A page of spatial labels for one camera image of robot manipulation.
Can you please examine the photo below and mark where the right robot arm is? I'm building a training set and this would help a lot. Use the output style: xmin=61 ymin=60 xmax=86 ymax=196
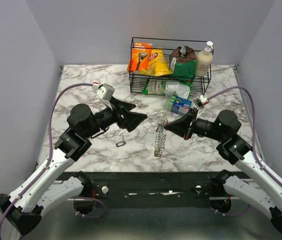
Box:
xmin=164 ymin=108 xmax=282 ymax=234

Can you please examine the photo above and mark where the cream lotion pump bottle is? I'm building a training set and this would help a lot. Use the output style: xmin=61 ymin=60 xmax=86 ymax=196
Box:
xmin=195 ymin=41 xmax=213 ymax=77

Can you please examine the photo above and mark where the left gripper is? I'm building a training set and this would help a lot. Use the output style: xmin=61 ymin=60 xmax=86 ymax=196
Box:
xmin=84 ymin=96 xmax=148 ymax=139

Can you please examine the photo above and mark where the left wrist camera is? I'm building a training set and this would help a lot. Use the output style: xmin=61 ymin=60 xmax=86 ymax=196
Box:
xmin=97 ymin=83 xmax=115 ymax=102

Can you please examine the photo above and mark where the blue green sponge pack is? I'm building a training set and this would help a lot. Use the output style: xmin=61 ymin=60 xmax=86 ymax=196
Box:
xmin=167 ymin=95 xmax=193 ymax=116

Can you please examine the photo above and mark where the yellow chips bag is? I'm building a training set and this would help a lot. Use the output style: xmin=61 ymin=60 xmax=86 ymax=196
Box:
xmin=139 ymin=48 xmax=173 ymax=77

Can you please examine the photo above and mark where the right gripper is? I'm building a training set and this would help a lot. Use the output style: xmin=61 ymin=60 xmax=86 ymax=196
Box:
xmin=164 ymin=107 xmax=225 ymax=142

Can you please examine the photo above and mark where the orange razor box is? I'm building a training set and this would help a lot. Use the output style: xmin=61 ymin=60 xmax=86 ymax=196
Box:
xmin=127 ymin=42 xmax=152 ymax=73

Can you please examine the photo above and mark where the brown and green bag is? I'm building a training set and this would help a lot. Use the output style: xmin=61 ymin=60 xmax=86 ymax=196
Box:
xmin=169 ymin=45 xmax=197 ymax=81

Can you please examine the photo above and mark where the black wire rack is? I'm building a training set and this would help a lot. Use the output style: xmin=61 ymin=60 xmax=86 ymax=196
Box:
xmin=129 ymin=36 xmax=212 ymax=95

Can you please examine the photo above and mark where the black key tag with key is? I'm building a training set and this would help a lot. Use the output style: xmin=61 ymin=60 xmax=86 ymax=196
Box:
xmin=115 ymin=136 xmax=126 ymax=148

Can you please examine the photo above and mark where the aluminium rail frame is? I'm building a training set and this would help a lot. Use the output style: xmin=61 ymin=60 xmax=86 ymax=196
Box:
xmin=8 ymin=65 xmax=282 ymax=240

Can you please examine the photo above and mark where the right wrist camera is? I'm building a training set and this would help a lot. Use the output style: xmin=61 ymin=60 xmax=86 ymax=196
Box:
xmin=192 ymin=93 xmax=208 ymax=110

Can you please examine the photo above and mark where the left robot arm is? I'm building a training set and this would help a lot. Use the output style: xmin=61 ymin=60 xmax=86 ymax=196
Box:
xmin=0 ymin=97 xmax=147 ymax=236

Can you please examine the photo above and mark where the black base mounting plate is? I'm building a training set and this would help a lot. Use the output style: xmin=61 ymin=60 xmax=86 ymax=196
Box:
xmin=80 ymin=172 xmax=229 ymax=209

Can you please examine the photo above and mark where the green white snack bag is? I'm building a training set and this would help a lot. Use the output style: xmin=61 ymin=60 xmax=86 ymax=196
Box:
xmin=142 ymin=80 xmax=192 ymax=99

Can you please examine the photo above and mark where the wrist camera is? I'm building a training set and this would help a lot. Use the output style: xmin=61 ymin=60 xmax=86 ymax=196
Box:
xmin=97 ymin=83 xmax=115 ymax=102
xmin=192 ymin=93 xmax=208 ymax=110

